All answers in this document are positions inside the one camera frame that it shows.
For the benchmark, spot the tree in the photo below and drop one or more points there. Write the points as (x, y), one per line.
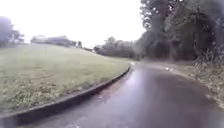
(6, 30)

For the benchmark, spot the grass field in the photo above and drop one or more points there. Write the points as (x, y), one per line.
(50, 70)

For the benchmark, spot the dark stone kerb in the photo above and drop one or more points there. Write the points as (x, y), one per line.
(66, 101)

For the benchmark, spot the row of tall trees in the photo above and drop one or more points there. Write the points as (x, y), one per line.
(180, 30)

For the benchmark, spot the wet dark asphalt path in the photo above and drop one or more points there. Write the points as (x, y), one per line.
(153, 100)

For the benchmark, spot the distant building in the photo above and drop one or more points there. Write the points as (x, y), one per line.
(53, 40)

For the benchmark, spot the overgrown grass verge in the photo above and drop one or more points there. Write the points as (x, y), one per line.
(208, 75)

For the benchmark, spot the distant row of trees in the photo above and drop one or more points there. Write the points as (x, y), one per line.
(115, 49)

